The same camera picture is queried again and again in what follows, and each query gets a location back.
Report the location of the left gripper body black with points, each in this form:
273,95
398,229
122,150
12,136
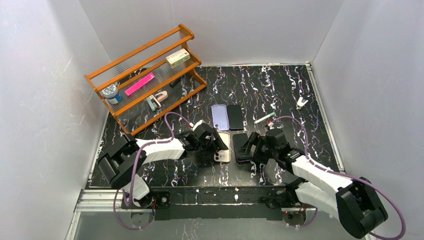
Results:
216,141

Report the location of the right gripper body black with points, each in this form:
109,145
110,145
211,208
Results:
249,147

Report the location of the lavender phone case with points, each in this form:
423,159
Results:
220,117

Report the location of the black purple-edged smartphone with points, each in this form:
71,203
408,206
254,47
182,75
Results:
239,139

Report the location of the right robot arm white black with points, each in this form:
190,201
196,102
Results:
353,203

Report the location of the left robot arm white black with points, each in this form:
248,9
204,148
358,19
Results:
120,163

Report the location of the white green marker pen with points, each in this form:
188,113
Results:
264,118

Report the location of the white staple remover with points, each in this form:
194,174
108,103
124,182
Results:
301,102

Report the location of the pink white stapler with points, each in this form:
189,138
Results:
161,96

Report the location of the teal white stapler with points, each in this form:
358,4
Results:
153,103

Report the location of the small black object on shelf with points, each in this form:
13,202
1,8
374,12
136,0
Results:
175,83

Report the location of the pink flat box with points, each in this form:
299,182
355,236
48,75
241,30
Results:
139,84

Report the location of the orange wooden shelf rack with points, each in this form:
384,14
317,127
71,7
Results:
133,113

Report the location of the white cardboard box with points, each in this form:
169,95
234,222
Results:
177,58

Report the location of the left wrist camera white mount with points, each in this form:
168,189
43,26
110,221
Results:
199,127

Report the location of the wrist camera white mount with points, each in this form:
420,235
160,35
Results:
269,125
199,127

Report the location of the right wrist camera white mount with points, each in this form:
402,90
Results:
269,125

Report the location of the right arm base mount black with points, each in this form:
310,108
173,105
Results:
285,198

